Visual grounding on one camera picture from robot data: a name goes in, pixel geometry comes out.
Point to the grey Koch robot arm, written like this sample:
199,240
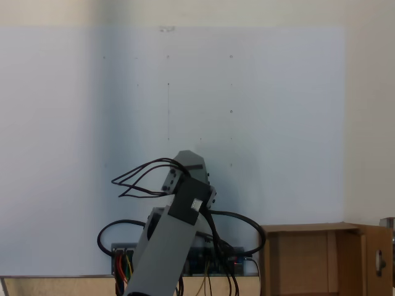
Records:
166,246

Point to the open cardboard box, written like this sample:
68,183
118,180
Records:
296,262

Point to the aluminium profile post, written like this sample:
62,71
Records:
388,226

